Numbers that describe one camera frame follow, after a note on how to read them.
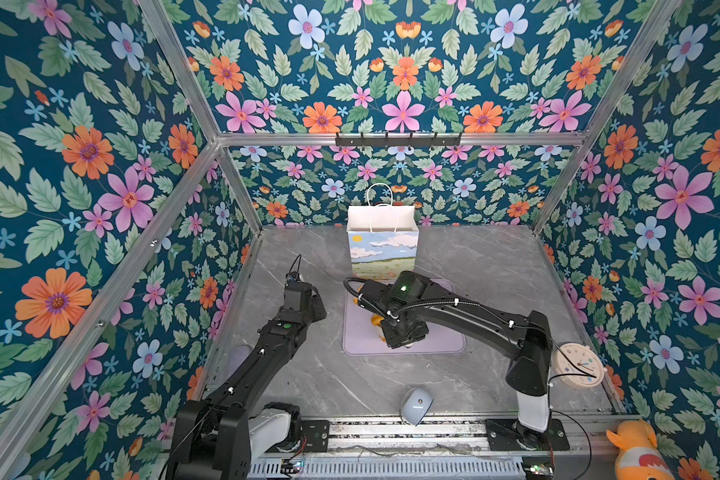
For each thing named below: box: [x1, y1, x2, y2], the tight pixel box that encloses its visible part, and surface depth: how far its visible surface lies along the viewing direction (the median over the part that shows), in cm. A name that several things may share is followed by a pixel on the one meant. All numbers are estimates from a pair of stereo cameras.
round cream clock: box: [551, 342, 605, 389], surface depth 85 cm
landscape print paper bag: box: [346, 183, 420, 281], surface depth 92 cm
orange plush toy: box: [606, 420, 675, 480], surface depth 67 cm
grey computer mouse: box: [401, 387, 434, 427], surface depth 73 cm
